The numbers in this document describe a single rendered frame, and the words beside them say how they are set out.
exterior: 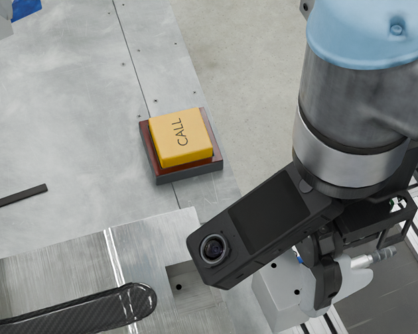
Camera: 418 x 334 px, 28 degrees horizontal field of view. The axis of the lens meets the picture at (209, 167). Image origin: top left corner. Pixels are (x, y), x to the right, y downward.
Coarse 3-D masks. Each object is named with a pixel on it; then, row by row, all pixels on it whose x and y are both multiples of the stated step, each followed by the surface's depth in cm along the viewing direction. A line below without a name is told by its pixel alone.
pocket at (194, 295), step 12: (180, 264) 80; (192, 264) 81; (168, 276) 81; (180, 276) 82; (192, 276) 82; (180, 288) 82; (192, 288) 81; (204, 288) 81; (216, 288) 80; (180, 300) 80; (192, 300) 80; (204, 300) 80; (216, 300) 79; (180, 312) 80; (192, 312) 80
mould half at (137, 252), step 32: (128, 224) 82; (160, 224) 82; (192, 224) 82; (32, 256) 80; (64, 256) 80; (96, 256) 80; (128, 256) 80; (160, 256) 80; (0, 288) 78; (32, 288) 78; (64, 288) 78; (96, 288) 78; (160, 288) 78; (160, 320) 76; (192, 320) 76; (224, 320) 76
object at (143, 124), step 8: (200, 112) 97; (144, 128) 96; (208, 128) 96; (144, 136) 96; (152, 144) 95; (216, 144) 95; (152, 152) 94; (216, 152) 94; (152, 160) 94; (200, 160) 94; (208, 160) 94; (216, 160) 94; (168, 168) 93; (176, 168) 93; (184, 168) 93
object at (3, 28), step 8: (16, 0) 90; (24, 0) 90; (32, 0) 91; (16, 8) 90; (24, 8) 91; (32, 8) 92; (40, 8) 92; (0, 16) 89; (16, 16) 91; (24, 16) 92; (0, 24) 90; (8, 24) 91; (0, 32) 91; (8, 32) 92
